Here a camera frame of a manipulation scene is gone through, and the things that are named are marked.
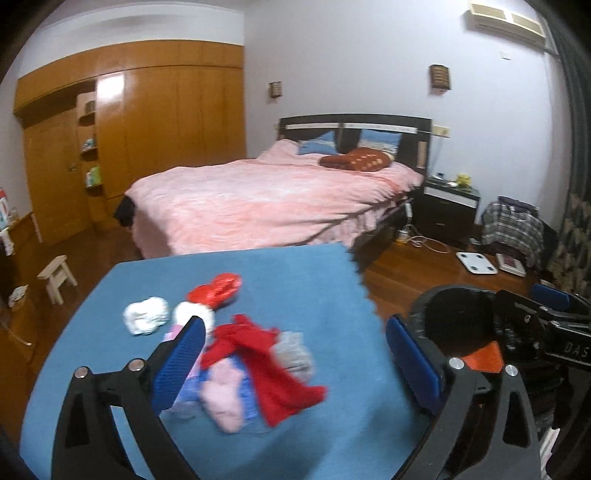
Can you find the white bathroom scale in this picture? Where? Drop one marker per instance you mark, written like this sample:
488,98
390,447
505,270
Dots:
476,263

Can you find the pink cloth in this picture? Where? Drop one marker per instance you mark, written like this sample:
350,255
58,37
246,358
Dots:
221,396

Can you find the left wall lamp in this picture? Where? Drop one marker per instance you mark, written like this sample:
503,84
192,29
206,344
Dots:
276,89

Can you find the grey sock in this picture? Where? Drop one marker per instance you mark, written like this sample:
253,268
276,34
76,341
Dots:
291,354

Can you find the white tissue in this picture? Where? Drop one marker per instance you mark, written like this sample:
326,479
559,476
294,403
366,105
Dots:
145,317

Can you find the wooden side cabinet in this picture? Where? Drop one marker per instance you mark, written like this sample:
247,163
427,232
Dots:
21,319

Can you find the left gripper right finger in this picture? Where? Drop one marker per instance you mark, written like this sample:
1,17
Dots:
483,426

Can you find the right wall lamp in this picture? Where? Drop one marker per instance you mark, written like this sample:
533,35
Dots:
440,77

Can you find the right blue pillow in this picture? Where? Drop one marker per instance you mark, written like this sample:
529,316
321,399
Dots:
384,141

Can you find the wooden wardrobe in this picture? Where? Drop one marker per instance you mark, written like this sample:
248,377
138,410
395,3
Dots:
96,121

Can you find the red white book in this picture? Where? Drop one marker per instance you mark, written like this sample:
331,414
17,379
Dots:
510,265

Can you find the orange trash in bin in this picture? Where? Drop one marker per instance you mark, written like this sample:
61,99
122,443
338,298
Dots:
487,359

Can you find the dark patterned curtain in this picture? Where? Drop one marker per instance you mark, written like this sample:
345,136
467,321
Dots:
570,263

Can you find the white air conditioner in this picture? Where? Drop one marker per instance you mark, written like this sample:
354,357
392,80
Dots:
509,23

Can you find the brown dotted pillow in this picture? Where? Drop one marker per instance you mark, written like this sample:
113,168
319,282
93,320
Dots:
360,160

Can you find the red cloth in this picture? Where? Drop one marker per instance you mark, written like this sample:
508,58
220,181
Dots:
279,393

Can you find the black bed headboard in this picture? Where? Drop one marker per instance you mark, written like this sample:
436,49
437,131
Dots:
414,148

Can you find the small white wooden stool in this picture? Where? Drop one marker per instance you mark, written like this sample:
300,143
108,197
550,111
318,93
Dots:
54,275

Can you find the wall lamp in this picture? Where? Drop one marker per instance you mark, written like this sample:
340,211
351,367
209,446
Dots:
276,89
440,77

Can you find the blue pillow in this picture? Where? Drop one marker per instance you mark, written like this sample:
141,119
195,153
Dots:
384,141
324,144

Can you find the bed with pink blanket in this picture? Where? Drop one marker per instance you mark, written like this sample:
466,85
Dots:
280,198

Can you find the yellow plush toy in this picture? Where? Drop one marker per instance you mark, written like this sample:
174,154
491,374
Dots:
464,180

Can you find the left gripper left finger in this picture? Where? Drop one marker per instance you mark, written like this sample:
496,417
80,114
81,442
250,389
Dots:
87,444

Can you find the black trash bin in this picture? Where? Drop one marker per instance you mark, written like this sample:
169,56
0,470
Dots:
458,319

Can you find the black bedside table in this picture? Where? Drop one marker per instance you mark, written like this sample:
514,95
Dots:
446,213

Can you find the plaid bag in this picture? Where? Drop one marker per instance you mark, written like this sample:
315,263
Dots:
510,226

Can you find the black garment on bed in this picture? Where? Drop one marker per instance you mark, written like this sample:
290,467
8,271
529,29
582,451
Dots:
125,212

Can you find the left blue pillow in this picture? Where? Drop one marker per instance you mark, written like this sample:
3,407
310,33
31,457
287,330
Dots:
324,144

